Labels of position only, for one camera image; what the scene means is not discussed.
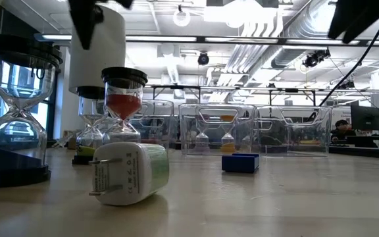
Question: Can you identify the black dome ceiling camera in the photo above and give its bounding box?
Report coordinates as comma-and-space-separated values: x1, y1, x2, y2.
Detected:
197, 51, 210, 66

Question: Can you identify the white lamp cable bundle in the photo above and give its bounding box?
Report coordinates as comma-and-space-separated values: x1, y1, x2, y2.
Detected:
55, 130, 78, 148

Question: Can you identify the black computer monitor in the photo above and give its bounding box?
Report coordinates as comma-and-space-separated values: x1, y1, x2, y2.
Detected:
350, 105, 379, 132

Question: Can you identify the person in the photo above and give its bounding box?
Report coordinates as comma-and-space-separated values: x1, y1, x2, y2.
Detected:
330, 118, 357, 142

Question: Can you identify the black-capped hourglass red sand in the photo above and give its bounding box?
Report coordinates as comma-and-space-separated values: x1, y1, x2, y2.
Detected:
101, 66, 149, 146

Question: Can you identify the black-capped hourglass black sand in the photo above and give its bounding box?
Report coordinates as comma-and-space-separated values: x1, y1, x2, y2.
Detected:
0, 34, 64, 189

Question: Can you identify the black ceiling camera cluster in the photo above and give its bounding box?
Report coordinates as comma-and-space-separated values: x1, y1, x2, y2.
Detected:
302, 48, 331, 68

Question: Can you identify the black-capped hourglass yellow sand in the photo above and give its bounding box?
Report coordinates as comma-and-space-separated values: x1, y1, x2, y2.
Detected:
72, 86, 112, 166

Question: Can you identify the dark desk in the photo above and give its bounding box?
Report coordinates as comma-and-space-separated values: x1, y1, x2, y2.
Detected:
329, 136, 379, 161

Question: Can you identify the orange hourglass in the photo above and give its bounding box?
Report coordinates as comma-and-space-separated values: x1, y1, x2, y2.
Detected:
219, 114, 237, 154

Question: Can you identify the clear plastic bin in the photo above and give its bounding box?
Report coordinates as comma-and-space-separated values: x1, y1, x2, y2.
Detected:
178, 103, 257, 156
254, 105, 334, 157
130, 99, 178, 149

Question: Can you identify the white green USB charger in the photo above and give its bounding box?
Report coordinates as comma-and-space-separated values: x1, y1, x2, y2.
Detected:
88, 142, 170, 207

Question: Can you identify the lavender hourglass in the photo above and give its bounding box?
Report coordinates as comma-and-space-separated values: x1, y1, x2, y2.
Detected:
194, 113, 211, 154

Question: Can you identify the black horizontal frame bar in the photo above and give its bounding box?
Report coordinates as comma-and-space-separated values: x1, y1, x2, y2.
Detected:
34, 32, 379, 46

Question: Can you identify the white cylindrical lamp shade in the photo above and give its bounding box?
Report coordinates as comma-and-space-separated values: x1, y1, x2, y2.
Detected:
68, 5, 127, 96

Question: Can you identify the white ring light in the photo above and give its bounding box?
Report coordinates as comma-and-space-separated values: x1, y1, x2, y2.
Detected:
172, 5, 192, 28

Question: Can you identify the blue rectangular box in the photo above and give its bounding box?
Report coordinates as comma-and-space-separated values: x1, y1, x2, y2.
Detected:
221, 153, 261, 174

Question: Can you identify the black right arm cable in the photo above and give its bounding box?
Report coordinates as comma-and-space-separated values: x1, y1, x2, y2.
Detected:
318, 1, 379, 107

